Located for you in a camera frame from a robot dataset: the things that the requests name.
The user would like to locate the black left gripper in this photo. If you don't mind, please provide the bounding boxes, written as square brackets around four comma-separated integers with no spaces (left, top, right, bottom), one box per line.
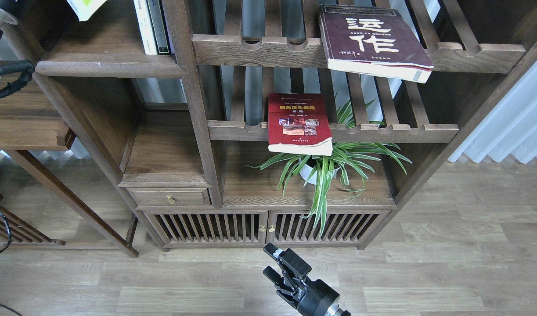
[0,0,21,39]

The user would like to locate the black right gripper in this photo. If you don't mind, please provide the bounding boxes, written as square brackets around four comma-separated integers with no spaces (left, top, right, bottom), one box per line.
[263,243,341,316]

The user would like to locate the yellow-green book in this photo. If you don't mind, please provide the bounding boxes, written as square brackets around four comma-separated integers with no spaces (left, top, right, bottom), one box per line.
[67,0,106,22]

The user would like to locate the dark maroon book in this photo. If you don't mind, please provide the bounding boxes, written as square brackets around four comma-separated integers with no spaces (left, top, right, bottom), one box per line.
[318,5,433,83]

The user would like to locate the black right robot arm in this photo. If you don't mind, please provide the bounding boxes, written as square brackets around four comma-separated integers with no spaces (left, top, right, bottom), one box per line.
[263,243,350,316]

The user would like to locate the brass cabinet door knobs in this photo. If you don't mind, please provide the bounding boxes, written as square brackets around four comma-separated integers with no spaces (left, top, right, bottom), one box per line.
[259,225,276,233]

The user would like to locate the white plant pot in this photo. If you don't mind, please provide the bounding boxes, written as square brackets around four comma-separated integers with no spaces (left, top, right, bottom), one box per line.
[298,155,340,187]

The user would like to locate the wooden side table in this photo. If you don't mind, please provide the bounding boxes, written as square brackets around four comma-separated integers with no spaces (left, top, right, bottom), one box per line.
[0,61,138,257]

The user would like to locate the green spider plant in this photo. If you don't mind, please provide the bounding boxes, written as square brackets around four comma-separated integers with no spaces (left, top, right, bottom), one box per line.
[257,93,409,232]

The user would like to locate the brass drawer knob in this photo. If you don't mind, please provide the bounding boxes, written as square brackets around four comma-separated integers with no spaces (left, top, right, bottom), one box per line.
[166,194,176,205]

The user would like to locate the white upright book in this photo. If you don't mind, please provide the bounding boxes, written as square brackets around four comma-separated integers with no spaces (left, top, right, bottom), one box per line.
[134,0,158,55]

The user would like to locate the red book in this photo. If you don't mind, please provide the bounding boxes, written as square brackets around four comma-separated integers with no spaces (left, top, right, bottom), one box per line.
[267,93,332,156]

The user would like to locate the grey-green upright book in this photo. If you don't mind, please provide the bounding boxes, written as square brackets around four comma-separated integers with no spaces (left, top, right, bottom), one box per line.
[147,0,171,55]

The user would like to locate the dark wooden bookshelf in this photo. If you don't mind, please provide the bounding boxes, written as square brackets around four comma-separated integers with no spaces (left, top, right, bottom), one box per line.
[0,0,537,249]

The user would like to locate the white curtain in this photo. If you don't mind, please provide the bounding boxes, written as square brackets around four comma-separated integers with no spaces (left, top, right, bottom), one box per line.
[448,62,537,164]

